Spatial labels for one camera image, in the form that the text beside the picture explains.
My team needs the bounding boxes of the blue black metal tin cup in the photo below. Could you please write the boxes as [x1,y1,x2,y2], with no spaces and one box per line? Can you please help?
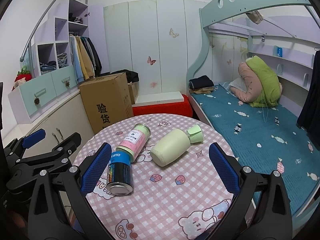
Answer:
[106,151,133,196]

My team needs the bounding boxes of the pale green bottle-shaped cup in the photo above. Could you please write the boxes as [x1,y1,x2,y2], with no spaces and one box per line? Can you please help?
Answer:
[150,125,203,167]

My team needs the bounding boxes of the cream low cabinet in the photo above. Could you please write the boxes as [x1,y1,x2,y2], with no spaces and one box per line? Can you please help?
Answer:
[2,90,94,161]

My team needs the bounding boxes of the teal drawer cabinet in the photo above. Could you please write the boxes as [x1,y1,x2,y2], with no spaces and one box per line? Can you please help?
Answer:
[8,66,78,124]

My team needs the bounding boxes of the teal patterned bed sheet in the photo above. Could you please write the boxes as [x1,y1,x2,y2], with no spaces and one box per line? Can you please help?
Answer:
[192,86,319,214]

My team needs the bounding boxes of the pink checkered tablecloth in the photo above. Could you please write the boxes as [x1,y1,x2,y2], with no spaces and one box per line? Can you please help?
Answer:
[74,114,233,239]

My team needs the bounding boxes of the red strawberry plush toy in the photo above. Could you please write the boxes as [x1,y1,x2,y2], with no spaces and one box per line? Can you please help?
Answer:
[12,66,32,90]

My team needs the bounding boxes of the pink green labelled can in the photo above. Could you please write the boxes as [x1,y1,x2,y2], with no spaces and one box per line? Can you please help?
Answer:
[116,123,151,162]

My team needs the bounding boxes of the brown cardboard box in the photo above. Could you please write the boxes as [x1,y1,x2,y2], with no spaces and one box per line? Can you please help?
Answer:
[79,73,133,134]

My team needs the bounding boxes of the red storage box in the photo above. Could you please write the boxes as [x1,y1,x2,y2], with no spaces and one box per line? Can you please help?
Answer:
[132,94,193,118]

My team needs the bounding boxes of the white pillow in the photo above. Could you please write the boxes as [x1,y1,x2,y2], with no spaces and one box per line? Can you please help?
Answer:
[229,77,247,96]

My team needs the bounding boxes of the green pink rolled quilt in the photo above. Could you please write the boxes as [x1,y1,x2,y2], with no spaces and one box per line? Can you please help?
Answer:
[228,56,283,108]

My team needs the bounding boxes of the folded dark clothes stack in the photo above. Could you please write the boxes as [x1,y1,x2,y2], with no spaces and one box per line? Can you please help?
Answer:
[189,75,214,94]

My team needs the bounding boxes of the hanging clothes row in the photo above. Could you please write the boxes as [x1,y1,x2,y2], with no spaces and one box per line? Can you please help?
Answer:
[69,34,102,83]

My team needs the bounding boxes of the lilac stair shelf unit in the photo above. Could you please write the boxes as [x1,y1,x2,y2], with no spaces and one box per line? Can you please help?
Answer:
[31,0,110,76]

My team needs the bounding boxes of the white board on red box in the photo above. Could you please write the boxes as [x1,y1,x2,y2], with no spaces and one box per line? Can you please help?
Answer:
[133,92,184,107]

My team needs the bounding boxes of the black clothes behind box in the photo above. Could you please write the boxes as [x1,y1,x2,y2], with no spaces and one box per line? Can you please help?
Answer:
[100,69,139,83]

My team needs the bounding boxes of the small blue box on shelf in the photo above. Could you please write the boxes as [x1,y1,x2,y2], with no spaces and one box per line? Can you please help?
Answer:
[273,46,283,57]

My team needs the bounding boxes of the white wardrobe with butterflies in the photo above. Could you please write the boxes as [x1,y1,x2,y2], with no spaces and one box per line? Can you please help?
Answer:
[104,0,206,95]

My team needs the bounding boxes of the grey metal stair handrail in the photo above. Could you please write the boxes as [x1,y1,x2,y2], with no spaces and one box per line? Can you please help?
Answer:
[19,0,91,62]

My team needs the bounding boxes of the teal bunk bed frame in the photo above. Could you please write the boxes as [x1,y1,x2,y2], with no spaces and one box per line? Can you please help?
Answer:
[187,0,319,230]

